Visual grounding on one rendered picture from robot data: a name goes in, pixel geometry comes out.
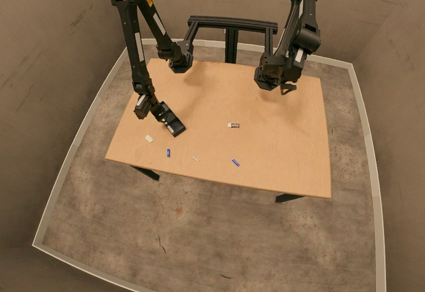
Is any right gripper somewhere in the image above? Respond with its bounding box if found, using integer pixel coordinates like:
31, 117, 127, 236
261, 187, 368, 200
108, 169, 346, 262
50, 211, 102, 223
152, 99, 169, 123

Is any white domino with black pips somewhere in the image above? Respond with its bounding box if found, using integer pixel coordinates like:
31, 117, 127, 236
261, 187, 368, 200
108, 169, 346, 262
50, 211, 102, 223
145, 135, 153, 143

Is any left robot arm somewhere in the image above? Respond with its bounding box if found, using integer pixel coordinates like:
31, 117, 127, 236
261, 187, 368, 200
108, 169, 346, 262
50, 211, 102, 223
257, 0, 321, 86

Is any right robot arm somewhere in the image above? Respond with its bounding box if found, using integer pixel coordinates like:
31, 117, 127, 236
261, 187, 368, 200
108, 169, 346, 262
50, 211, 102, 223
111, 0, 190, 120

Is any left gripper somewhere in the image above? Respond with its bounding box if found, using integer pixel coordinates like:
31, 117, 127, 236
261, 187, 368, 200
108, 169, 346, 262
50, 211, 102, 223
277, 69, 298, 95

